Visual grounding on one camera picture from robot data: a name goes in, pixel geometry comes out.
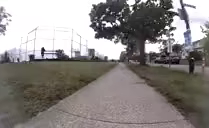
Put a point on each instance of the small building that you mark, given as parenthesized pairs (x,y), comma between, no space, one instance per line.
(91,53)

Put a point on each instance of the grey concrete pavement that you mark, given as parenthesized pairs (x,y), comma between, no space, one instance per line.
(118,96)

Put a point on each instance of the bush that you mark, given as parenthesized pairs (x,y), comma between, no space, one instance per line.
(61,54)
(5,57)

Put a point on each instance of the large broad tree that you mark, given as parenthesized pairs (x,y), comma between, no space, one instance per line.
(138,20)

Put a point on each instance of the person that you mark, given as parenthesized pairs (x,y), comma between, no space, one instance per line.
(42,51)

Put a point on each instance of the grey asphalt road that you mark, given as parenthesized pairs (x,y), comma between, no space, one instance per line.
(178,67)

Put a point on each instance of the white sign on post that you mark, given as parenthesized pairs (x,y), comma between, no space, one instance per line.
(169,46)

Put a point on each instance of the thin marker post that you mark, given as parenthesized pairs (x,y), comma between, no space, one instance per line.
(203,63)

